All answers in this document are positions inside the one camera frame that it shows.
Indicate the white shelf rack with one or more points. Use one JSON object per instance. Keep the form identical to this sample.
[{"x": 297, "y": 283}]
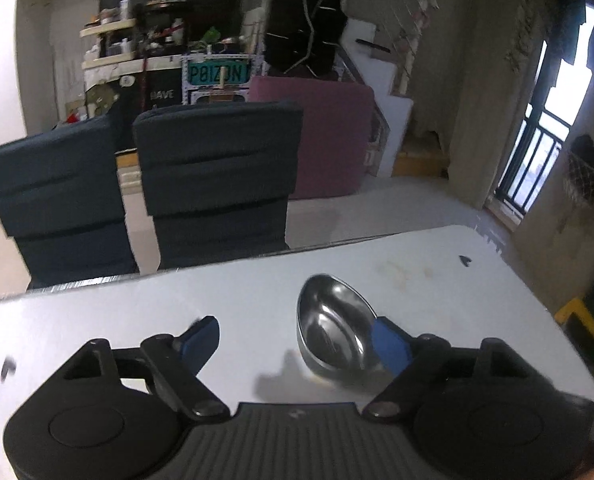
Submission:
[{"x": 109, "y": 45}]

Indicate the net basket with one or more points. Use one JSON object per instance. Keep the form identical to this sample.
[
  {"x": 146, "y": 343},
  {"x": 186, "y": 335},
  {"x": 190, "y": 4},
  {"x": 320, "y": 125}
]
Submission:
[{"x": 589, "y": 175}]

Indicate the green sign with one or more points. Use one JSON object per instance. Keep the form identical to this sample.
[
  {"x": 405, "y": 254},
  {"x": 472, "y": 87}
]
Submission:
[{"x": 217, "y": 72}]

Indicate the black shelf rack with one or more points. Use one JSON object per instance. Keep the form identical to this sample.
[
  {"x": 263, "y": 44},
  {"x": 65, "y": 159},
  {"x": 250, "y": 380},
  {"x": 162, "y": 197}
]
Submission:
[{"x": 162, "y": 25}]

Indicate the black vest white trim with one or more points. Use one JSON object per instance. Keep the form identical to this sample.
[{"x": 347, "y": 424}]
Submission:
[{"x": 302, "y": 15}]

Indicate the dark hanging clothes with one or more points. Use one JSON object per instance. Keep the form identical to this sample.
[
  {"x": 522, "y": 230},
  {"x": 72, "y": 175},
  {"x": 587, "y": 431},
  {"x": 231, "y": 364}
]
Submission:
[{"x": 572, "y": 10}]

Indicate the yellow box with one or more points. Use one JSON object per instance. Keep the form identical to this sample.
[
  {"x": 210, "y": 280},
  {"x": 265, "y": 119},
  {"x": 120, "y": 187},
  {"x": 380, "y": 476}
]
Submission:
[{"x": 579, "y": 317}]

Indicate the stair railing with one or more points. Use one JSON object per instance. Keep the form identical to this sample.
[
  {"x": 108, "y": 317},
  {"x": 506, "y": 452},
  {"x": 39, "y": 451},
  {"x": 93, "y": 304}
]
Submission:
[{"x": 402, "y": 10}]

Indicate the round steel bowl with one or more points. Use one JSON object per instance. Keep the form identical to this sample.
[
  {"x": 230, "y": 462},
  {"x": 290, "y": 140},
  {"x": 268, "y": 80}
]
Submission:
[{"x": 332, "y": 330}]

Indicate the white staircase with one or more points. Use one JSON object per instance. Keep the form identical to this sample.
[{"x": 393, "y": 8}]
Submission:
[{"x": 387, "y": 110}]

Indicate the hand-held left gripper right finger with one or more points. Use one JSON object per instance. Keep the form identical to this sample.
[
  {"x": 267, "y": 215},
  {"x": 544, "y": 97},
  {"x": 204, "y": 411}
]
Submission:
[{"x": 389, "y": 347}]

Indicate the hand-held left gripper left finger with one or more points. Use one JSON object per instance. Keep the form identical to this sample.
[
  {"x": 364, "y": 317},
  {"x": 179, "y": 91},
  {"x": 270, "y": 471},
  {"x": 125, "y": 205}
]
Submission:
[{"x": 200, "y": 342}]

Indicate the beige curtain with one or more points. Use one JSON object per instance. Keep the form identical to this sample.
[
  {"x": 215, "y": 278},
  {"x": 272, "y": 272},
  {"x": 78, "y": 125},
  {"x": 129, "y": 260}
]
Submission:
[{"x": 482, "y": 125}]

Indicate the black window grille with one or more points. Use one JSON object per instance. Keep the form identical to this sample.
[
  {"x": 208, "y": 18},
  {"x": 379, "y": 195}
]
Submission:
[{"x": 542, "y": 150}]

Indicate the dark blue chair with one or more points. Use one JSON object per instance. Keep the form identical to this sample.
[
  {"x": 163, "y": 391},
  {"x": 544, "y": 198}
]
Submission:
[
  {"x": 217, "y": 175},
  {"x": 62, "y": 200}
]

